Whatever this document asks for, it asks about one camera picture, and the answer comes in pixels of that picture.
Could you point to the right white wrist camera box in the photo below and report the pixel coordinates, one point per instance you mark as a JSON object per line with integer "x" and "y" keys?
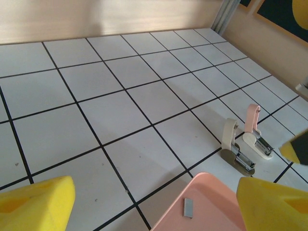
{"x": 302, "y": 87}

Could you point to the aluminium corner post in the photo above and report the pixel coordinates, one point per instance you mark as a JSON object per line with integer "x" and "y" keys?
{"x": 225, "y": 14}

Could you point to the grey staple strip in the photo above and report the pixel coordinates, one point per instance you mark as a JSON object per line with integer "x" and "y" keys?
{"x": 188, "y": 208}

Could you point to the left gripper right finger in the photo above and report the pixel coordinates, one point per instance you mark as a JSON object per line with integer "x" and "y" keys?
{"x": 272, "y": 207}

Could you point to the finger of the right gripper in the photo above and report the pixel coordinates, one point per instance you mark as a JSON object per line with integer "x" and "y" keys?
{"x": 298, "y": 149}

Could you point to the beige mini stapler tan base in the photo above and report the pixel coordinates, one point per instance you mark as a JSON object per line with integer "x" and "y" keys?
{"x": 228, "y": 134}

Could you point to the pink plastic tray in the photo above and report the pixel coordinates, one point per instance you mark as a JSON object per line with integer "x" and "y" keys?
{"x": 211, "y": 192}

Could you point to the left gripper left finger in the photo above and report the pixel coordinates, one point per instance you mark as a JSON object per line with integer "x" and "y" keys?
{"x": 36, "y": 207}

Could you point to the dark wall panel yellow oval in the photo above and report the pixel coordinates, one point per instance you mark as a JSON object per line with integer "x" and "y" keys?
{"x": 276, "y": 9}

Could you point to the pink mini stapler white base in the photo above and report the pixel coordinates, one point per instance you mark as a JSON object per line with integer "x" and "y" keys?
{"x": 252, "y": 115}

